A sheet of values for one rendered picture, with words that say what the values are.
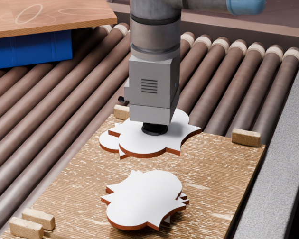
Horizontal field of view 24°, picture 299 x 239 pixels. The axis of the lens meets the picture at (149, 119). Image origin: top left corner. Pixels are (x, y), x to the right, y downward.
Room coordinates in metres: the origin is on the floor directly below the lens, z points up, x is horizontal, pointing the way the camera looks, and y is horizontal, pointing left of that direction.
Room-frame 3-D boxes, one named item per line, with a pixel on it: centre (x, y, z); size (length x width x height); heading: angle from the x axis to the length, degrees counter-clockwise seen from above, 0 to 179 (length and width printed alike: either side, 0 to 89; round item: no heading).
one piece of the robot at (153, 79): (0.95, 0.00, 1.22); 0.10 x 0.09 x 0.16; 78
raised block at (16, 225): (0.91, 0.21, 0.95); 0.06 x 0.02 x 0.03; 67
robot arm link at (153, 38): (0.95, -0.01, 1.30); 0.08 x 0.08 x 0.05
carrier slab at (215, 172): (1.07, 0.00, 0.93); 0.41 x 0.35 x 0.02; 159
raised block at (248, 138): (1.20, -0.20, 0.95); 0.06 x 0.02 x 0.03; 69
